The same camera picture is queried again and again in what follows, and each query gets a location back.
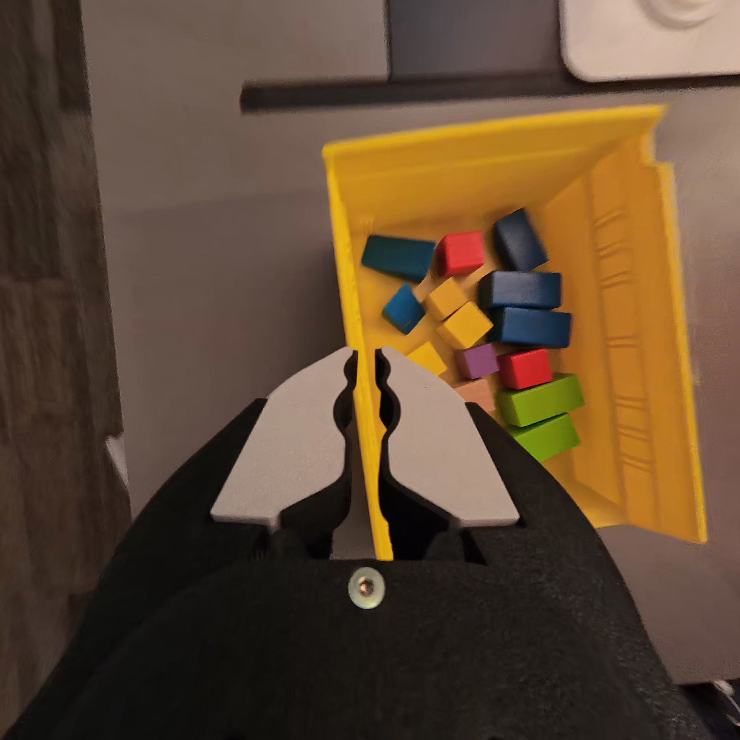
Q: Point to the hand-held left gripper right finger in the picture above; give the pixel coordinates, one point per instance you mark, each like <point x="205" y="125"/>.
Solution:
<point x="445" y="462"/>

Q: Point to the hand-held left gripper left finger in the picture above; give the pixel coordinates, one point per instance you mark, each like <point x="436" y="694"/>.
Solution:
<point x="289" y="456"/>

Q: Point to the natural wood rectangular block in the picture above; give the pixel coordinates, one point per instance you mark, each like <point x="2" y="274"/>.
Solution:
<point x="477" y="396"/>

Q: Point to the yellow wooden cube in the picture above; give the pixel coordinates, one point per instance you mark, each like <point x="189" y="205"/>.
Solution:
<point x="428" y="358"/>
<point x="446" y="298"/>
<point x="464" y="325"/>

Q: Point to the purple wooden cube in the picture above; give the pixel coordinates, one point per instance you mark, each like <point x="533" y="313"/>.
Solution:
<point x="477" y="361"/>

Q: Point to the green wooden block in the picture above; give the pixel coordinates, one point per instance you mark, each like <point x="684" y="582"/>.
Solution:
<point x="540" y="400"/>
<point x="549" y="439"/>

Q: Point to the red cube block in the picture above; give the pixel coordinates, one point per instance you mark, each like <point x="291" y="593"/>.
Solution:
<point x="525" y="369"/>

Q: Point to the dark blue wedge block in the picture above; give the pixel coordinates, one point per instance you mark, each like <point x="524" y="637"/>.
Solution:
<point x="403" y="309"/>

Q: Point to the blue wooden cuboid block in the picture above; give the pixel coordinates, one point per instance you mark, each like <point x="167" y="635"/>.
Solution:
<point x="520" y="290"/>

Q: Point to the red wooden block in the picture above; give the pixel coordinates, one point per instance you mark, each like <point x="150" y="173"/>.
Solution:
<point x="461" y="253"/>

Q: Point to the large blue wooden block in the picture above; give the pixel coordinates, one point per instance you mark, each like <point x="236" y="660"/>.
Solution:
<point x="399" y="257"/>

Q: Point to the yellow plastic bin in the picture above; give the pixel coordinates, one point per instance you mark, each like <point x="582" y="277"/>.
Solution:
<point x="491" y="167"/>

